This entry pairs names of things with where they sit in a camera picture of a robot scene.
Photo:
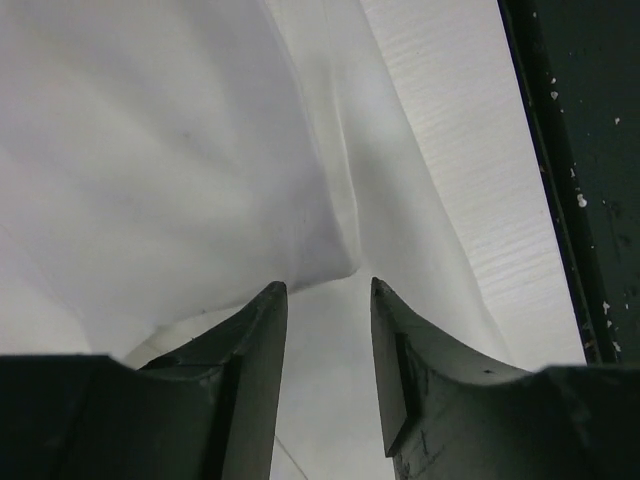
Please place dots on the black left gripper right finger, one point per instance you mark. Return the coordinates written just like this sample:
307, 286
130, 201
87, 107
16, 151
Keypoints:
450, 412

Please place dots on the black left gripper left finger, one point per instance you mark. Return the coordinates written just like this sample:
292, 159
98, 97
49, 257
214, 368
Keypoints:
206, 410

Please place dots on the white daisy print t-shirt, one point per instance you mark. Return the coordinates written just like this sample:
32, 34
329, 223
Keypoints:
162, 161

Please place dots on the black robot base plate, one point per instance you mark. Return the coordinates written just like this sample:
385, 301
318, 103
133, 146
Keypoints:
577, 66

